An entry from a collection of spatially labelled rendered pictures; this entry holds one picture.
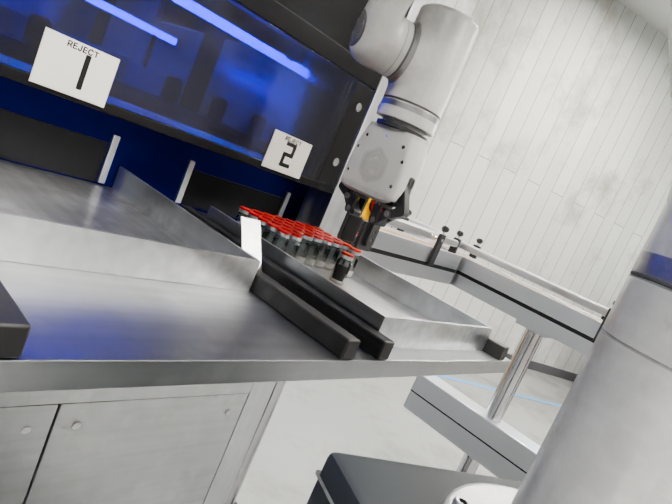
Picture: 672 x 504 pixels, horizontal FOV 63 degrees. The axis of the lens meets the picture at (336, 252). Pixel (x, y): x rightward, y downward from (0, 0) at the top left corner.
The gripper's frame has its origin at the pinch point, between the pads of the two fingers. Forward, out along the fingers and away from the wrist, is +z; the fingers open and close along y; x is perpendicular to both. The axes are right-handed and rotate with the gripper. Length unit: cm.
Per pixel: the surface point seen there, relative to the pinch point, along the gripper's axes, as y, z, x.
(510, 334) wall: -135, 70, 424
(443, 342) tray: 19.1, 7.2, 0.0
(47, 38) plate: -18.0, -7.8, -39.3
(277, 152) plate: -18.2, -5.6, -3.7
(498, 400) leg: -3, 35, 92
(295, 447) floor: -66, 96, 99
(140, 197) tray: -18.1, 6.6, -22.9
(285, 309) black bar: 13.3, 7.4, -22.1
